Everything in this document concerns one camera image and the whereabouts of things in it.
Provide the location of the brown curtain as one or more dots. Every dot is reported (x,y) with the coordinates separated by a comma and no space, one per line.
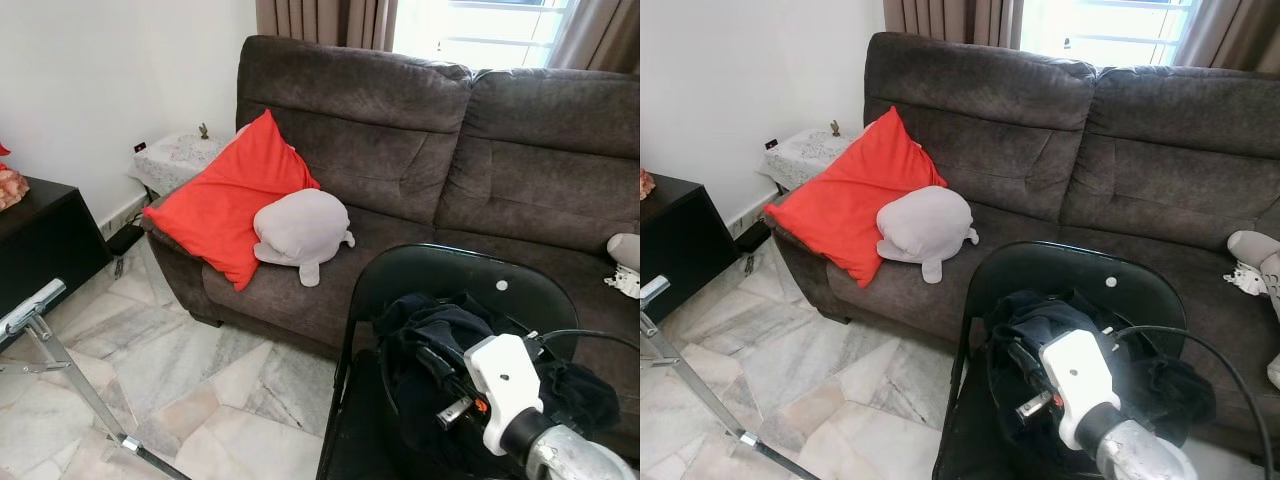
(320,20)
(950,20)
(1235,35)
(605,35)

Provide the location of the black TV console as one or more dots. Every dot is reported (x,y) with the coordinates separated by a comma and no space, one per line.
(685,250)
(45,250)

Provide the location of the black shirt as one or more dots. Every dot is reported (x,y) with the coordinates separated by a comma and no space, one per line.
(440,330)
(1030,320)

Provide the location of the bright window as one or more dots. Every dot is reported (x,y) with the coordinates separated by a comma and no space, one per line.
(1100,30)
(480,30)

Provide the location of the black folding chair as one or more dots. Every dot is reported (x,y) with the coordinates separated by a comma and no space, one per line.
(450,270)
(1060,265)

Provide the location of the dark brown sofa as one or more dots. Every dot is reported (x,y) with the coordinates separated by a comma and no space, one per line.
(450,170)
(1100,170)

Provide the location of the side table with lace cloth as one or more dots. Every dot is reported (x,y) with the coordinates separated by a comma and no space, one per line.
(175,160)
(805,155)

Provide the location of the grey white plush toy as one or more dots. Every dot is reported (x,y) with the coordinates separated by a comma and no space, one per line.
(1255,250)
(625,250)

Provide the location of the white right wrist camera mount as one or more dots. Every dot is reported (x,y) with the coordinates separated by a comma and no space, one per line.
(505,385)
(1080,375)

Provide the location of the silver metal clothes rack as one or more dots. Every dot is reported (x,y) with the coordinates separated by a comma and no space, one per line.
(35,303)
(653,292)

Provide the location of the red laughing Buddha statue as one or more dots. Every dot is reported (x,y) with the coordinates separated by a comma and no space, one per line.
(10,185)
(646,185)

